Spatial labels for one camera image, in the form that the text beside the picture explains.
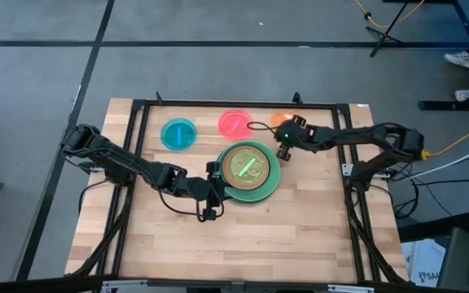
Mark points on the silver metal bracket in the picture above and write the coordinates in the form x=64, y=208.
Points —
x=346, y=169

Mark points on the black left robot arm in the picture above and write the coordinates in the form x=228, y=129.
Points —
x=128, y=163

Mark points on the black aluminium table frame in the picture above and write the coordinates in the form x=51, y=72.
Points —
x=238, y=104

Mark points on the small pink plastic plate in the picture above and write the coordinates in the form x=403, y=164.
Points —
x=235, y=125

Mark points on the large light green plate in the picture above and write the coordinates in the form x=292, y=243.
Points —
x=276, y=175

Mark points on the white printed carton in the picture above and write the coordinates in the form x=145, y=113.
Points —
x=426, y=260

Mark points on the dark grey computer case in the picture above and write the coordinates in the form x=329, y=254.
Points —
x=458, y=260

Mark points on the black floor bar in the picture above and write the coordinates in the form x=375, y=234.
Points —
x=450, y=106

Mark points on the small orange plastic plate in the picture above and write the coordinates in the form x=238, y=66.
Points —
x=279, y=118

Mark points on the large dark green plate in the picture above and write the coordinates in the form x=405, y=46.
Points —
x=255, y=202

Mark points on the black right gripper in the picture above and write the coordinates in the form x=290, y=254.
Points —
x=299, y=136

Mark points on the black tripod stand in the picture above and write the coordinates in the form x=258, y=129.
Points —
x=383, y=36

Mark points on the medium brown plastic plate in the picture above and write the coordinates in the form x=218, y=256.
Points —
x=261, y=182

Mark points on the small yellow-green plastic plate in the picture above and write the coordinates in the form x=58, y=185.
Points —
x=238, y=163

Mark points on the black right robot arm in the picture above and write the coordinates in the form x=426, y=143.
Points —
x=360, y=134

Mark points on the small cyan plastic plate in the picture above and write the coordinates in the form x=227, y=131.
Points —
x=171, y=134

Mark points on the seated person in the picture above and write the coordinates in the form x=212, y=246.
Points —
x=466, y=94

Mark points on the black rig crossbeam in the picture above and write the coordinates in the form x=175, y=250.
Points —
x=35, y=285

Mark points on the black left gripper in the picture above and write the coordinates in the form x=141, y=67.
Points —
x=202, y=191

